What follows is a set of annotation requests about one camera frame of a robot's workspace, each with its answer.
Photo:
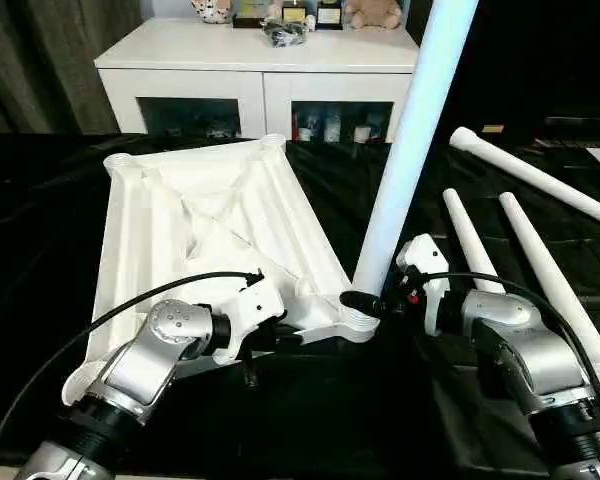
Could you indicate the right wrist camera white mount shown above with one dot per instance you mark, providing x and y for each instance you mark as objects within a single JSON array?
[{"x": 425, "y": 255}]

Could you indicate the grey curtain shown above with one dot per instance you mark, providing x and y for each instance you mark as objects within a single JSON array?
[{"x": 40, "y": 65}]

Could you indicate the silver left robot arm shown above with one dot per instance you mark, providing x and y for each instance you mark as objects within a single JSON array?
[{"x": 145, "y": 350}]

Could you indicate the black framed plaque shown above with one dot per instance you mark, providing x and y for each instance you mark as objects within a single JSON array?
[
  {"x": 250, "y": 15},
  {"x": 294, "y": 11},
  {"x": 330, "y": 15}
]

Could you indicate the beige plush teddy bear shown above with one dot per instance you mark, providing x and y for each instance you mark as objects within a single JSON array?
[{"x": 372, "y": 12}]

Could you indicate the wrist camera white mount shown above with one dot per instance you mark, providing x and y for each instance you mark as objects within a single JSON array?
[
  {"x": 425, "y": 255},
  {"x": 255, "y": 305}
]

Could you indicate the black box with yellow label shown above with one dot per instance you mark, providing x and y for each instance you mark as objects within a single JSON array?
[{"x": 530, "y": 55}]

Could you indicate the black mat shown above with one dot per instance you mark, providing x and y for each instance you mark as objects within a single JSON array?
[{"x": 330, "y": 415}]

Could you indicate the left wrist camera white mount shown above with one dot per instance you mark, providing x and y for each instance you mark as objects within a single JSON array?
[{"x": 255, "y": 305}]

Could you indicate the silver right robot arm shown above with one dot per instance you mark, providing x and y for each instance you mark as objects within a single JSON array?
[{"x": 530, "y": 345}]

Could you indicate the white cabinet with glass doors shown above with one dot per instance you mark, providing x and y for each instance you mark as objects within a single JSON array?
[{"x": 205, "y": 65}]

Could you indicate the white plastic table leg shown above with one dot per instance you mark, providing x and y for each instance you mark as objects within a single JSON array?
[
  {"x": 535, "y": 172},
  {"x": 470, "y": 235},
  {"x": 415, "y": 125},
  {"x": 550, "y": 270}
]

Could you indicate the white plastic table top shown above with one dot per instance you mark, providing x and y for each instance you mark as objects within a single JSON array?
[{"x": 145, "y": 225}]

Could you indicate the white spotted plush toy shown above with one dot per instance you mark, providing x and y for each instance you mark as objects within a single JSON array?
[{"x": 211, "y": 10}]

